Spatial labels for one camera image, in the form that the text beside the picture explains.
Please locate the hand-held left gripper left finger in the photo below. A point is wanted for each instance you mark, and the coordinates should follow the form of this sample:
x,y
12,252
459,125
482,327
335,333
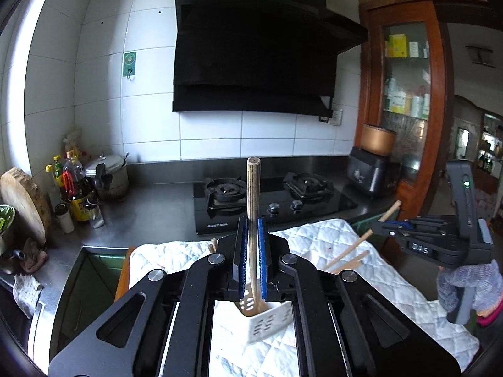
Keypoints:
x,y
243,259

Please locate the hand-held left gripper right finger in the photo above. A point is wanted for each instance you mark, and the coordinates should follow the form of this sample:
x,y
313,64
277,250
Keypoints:
x,y
262,259

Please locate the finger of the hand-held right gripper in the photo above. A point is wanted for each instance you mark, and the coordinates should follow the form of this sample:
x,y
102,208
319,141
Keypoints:
x,y
397,226
379,229

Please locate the white plastic utensil holder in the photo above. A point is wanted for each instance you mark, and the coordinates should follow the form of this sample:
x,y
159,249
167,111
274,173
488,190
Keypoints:
x,y
267,326

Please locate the person's right hand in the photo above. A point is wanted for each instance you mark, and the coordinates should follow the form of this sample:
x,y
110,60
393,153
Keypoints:
x,y
487,282

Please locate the green base cabinet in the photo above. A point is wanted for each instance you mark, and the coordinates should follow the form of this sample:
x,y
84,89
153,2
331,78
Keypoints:
x,y
359,224

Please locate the black gas stove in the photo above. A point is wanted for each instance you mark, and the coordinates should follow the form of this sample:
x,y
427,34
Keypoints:
x,y
334,204

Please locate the black rice cooker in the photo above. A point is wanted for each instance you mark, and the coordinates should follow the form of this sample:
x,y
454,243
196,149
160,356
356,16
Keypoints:
x,y
365,172

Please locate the white quilted blanket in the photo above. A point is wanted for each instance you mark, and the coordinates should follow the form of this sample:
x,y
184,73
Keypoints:
x,y
373,306

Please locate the copper inner pot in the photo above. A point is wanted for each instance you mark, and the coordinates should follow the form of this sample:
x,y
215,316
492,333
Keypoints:
x,y
377,139

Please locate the display shelf with bottles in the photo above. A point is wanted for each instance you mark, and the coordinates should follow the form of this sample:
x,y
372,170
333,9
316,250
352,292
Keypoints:
x,y
491,149

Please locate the steel pressure cooker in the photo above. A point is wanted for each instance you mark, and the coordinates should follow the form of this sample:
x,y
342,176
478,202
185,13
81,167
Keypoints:
x,y
114,180

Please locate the small glass jar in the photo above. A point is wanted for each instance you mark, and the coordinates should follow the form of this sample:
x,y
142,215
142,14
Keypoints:
x,y
96,216

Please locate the wooden glass-door cabinet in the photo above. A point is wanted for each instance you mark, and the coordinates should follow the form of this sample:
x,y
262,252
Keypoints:
x,y
369,66

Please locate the large dark oil bottle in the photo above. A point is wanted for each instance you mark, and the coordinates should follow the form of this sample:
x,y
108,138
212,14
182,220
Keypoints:
x,y
78,204

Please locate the yellow box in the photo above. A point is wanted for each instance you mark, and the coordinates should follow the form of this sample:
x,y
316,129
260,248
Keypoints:
x,y
397,45

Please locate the small white jar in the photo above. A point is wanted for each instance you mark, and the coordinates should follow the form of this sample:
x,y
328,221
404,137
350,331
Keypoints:
x,y
65,220

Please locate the ceiling light fixture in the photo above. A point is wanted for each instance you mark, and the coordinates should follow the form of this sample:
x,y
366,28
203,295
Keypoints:
x,y
479,55

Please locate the black range hood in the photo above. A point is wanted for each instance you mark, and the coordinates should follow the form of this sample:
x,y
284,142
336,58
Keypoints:
x,y
255,66

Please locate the yellow-capped green bottle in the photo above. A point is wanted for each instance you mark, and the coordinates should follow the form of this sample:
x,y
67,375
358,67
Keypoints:
x,y
58,171

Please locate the brown cloth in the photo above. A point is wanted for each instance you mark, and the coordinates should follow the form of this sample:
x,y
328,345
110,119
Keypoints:
x,y
33,255

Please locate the white rag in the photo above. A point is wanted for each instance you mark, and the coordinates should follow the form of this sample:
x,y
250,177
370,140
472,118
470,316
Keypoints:
x,y
27,294

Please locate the round wooden cutting board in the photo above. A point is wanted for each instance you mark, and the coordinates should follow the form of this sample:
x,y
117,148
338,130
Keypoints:
x,y
23,196

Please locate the bowl of green vegetables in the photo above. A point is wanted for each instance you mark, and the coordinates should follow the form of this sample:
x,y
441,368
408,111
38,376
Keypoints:
x,y
6,224

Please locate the white wall socket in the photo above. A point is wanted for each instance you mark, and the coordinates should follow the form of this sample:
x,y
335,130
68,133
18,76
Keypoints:
x,y
336,118

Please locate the black wall plug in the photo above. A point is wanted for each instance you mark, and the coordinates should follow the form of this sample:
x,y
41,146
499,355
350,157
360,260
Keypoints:
x,y
323,118

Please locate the green wall hook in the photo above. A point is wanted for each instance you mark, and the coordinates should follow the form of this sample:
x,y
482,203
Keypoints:
x,y
130,63

